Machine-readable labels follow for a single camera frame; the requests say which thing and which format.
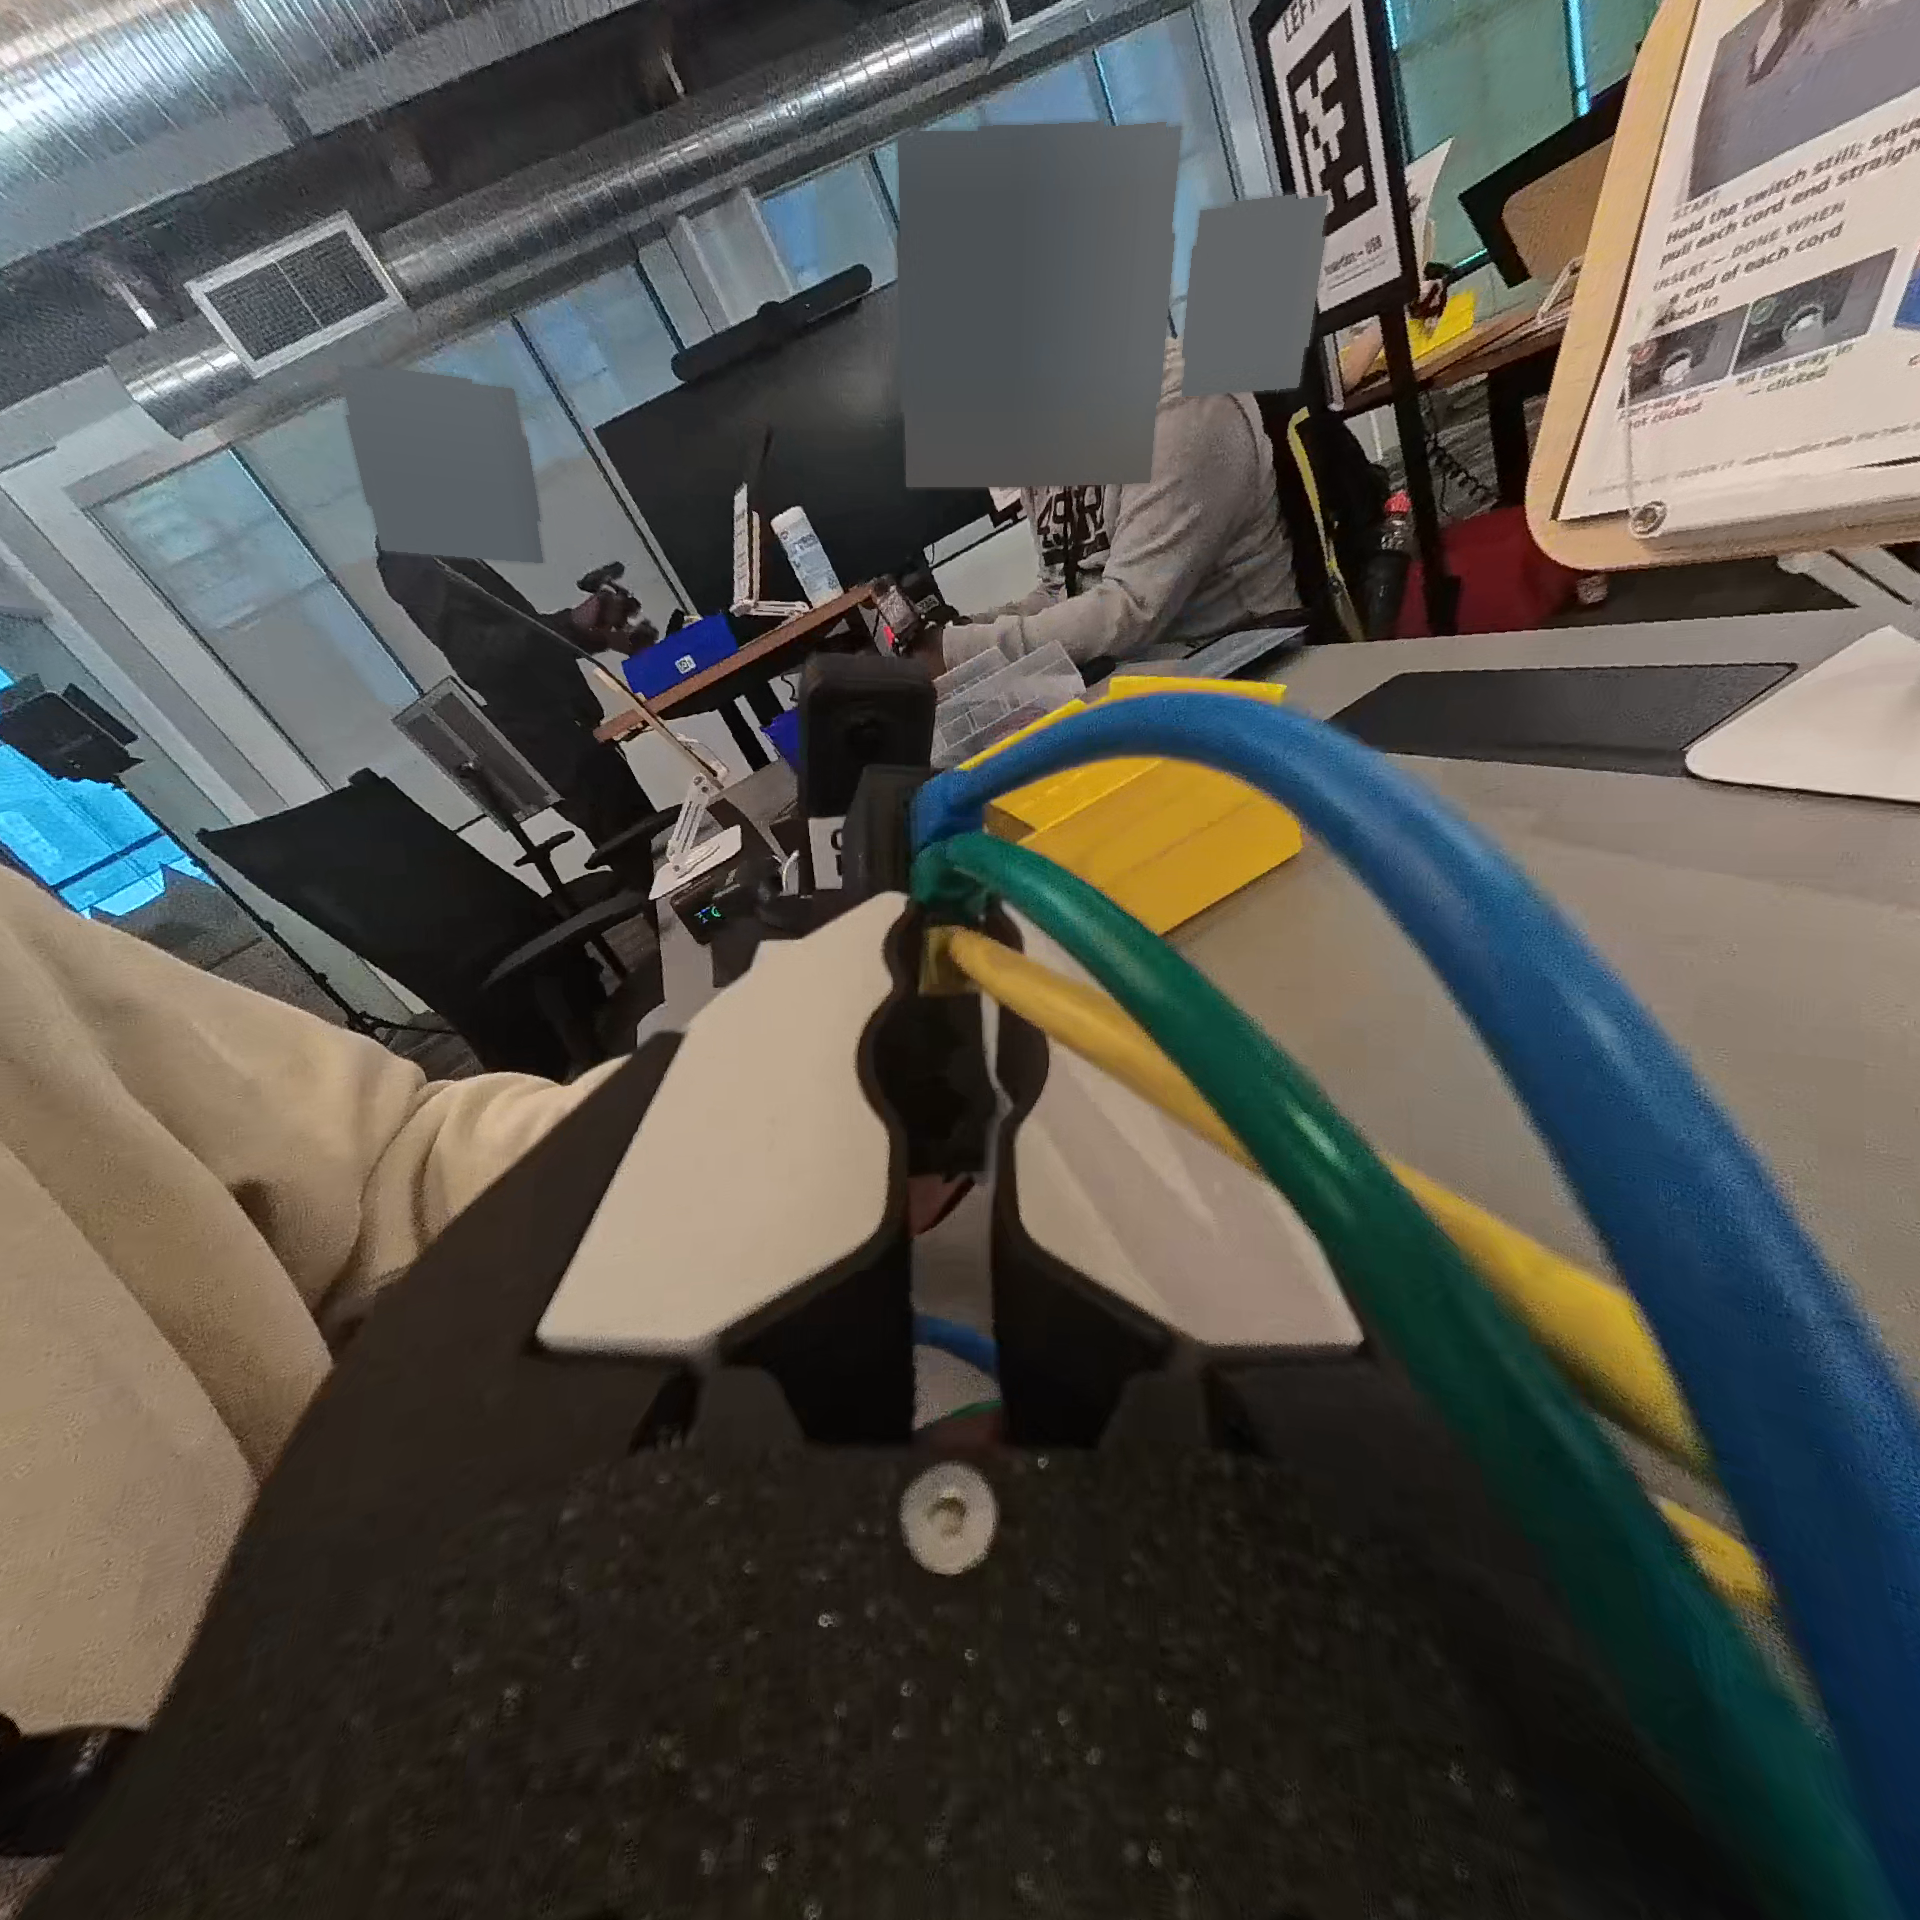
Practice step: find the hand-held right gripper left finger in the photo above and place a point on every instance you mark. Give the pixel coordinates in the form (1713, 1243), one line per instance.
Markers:
(750, 1170)

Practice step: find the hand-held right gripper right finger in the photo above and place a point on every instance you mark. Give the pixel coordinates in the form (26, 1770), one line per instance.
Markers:
(1140, 1259)

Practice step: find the yellow plastic bin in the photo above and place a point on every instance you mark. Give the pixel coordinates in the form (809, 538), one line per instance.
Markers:
(1184, 856)

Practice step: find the person's left forearm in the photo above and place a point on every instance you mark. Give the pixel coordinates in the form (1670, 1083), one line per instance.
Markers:
(148, 1201)

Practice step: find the blue plastic bin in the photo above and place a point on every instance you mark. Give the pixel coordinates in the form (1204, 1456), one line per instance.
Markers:
(675, 661)

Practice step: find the black monitor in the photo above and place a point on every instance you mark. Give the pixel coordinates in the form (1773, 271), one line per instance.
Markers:
(825, 451)

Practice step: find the black office chair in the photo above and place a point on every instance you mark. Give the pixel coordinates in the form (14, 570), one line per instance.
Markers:
(389, 902)

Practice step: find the red bag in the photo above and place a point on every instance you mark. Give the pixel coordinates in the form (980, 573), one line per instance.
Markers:
(1484, 579)

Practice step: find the white air vent grille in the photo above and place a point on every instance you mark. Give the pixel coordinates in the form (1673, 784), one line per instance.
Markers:
(300, 293)

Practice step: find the black-framed tag sign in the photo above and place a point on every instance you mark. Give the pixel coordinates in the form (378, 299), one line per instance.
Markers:
(1336, 149)

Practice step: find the black-framed wooden chair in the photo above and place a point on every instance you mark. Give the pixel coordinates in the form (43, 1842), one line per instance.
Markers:
(1558, 210)

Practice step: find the white stand base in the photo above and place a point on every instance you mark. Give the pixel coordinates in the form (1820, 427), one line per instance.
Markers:
(1829, 720)

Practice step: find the silver ventilation duct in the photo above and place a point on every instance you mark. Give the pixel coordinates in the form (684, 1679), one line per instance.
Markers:
(148, 77)
(675, 165)

